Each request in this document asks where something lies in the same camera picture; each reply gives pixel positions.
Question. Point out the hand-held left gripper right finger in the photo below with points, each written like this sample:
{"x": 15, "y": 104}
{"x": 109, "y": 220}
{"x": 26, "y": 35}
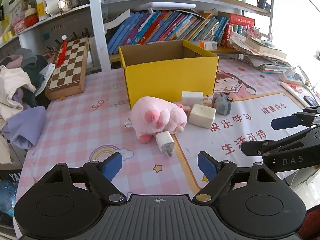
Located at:
{"x": 207, "y": 166}

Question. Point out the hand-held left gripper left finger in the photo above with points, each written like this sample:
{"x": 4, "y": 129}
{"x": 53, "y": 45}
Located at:
{"x": 113, "y": 166}

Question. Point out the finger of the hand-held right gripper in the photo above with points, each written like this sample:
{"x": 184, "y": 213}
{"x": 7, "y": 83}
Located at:
{"x": 285, "y": 123}
{"x": 275, "y": 147}

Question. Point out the pink checked desktop mat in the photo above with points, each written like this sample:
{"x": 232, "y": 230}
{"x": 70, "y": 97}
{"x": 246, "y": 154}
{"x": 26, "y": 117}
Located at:
{"x": 82, "y": 130}

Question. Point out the red white booklet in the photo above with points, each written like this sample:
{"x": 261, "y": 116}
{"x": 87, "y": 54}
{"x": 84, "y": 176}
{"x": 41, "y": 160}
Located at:
{"x": 296, "y": 92}

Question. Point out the black phone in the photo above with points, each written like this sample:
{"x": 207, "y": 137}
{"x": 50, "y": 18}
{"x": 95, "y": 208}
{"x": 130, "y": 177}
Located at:
{"x": 310, "y": 100}

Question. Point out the white power strip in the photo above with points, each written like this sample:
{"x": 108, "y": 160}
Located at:
{"x": 291, "y": 76}

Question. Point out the white charger plug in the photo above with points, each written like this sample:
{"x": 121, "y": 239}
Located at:
{"x": 165, "y": 140}

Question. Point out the speckled white block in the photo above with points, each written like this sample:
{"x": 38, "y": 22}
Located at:
{"x": 202, "y": 116}

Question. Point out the small pink eraser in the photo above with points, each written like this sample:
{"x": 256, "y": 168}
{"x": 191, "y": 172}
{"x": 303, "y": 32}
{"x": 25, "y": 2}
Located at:
{"x": 185, "y": 108}

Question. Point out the grey toy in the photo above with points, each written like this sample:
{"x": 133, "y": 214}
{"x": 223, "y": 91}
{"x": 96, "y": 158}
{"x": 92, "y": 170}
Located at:
{"x": 222, "y": 105}

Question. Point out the pink plush toy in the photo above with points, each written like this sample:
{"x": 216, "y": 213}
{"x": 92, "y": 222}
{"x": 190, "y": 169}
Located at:
{"x": 155, "y": 115}

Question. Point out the dark red cloth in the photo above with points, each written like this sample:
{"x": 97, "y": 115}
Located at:
{"x": 311, "y": 225}

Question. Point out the plain white block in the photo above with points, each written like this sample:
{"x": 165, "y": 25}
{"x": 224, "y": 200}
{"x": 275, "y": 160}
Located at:
{"x": 192, "y": 98}

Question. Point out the stack of papers and books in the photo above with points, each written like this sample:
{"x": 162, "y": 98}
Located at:
{"x": 262, "y": 52}

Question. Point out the yellow cardboard box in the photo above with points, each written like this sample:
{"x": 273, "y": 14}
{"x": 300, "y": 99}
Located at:
{"x": 170, "y": 80}

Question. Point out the purple cloth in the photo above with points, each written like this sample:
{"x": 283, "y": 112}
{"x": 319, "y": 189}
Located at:
{"x": 27, "y": 127}

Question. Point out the black bag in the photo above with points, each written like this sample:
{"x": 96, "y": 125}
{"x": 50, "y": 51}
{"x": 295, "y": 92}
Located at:
{"x": 10, "y": 175}

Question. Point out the wooden chessboard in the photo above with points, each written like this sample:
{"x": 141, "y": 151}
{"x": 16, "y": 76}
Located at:
{"x": 67, "y": 67}

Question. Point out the thick red book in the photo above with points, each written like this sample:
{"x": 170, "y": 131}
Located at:
{"x": 241, "y": 21}

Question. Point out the clear water bottle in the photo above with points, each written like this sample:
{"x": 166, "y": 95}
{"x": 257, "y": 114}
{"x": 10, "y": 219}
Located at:
{"x": 7, "y": 197}

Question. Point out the small white orange box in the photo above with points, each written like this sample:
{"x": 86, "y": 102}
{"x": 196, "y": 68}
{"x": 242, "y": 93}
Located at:
{"x": 206, "y": 44}

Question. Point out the dark green cloth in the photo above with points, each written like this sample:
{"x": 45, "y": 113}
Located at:
{"x": 37, "y": 77}

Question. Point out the black speaker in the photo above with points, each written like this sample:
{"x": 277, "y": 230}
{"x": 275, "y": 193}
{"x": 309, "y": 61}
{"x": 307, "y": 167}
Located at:
{"x": 263, "y": 3}

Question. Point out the red tassel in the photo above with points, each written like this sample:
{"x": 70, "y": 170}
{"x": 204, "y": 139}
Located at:
{"x": 62, "y": 55}

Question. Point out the cream cloth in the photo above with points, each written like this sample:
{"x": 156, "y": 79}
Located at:
{"x": 12, "y": 87}

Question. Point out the grey cloth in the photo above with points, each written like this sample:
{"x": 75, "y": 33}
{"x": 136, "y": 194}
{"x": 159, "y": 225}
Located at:
{"x": 25, "y": 55}

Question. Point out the row of colourful books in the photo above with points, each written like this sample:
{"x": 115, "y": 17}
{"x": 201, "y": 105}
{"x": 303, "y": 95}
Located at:
{"x": 160, "y": 27}

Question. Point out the white bookshelf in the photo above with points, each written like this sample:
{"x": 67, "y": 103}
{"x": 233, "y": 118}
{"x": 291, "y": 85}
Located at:
{"x": 96, "y": 17}

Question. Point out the white shelf lamp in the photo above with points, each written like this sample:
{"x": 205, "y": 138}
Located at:
{"x": 170, "y": 5}

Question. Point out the small pink box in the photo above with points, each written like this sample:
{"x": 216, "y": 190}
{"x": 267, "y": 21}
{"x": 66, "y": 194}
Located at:
{"x": 19, "y": 26}

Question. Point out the white bottle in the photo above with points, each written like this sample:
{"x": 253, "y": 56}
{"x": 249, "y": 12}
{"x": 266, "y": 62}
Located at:
{"x": 42, "y": 8}

